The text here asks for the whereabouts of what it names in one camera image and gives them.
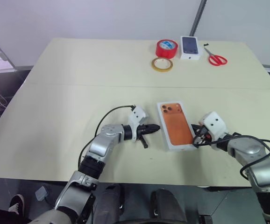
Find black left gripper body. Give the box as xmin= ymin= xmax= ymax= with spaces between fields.
xmin=136 ymin=124 xmax=150 ymax=149

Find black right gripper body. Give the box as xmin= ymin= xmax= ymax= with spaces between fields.
xmin=196 ymin=125 xmax=214 ymax=147

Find white phone box lid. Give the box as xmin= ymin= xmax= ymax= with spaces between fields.
xmin=156 ymin=100 xmax=198 ymax=153

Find white box with blue phone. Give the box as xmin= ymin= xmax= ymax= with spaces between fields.
xmin=179 ymin=35 xmax=205 ymax=62

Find yellow tape roll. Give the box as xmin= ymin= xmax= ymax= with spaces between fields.
xmin=151 ymin=57 xmax=174 ymax=73

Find red tape roll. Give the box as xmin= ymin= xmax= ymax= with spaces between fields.
xmin=155 ymin=39 xmax=178 ymax=58

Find grey metal pole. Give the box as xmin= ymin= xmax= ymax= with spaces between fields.
xmin=188 ymin=0 xmax=208 ymax=36

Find small grey floor object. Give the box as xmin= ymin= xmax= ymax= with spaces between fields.
xmin=35 ymin=185 xmax=49 ymax=202

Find black and white sneaker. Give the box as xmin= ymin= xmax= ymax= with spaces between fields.
xmin=8 ymin=194 xmax=25 ymax=217

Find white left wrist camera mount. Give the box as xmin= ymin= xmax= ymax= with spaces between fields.
xmin=128 ymin=105 xmax=149 ymax=142

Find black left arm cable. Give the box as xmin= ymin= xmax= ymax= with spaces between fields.
xmin=78 ymin=105 xmax=136 ymax=171

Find red handled scissors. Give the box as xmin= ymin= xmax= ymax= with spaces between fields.
xmin=203 ymin=47 xmax=228 ymax=67

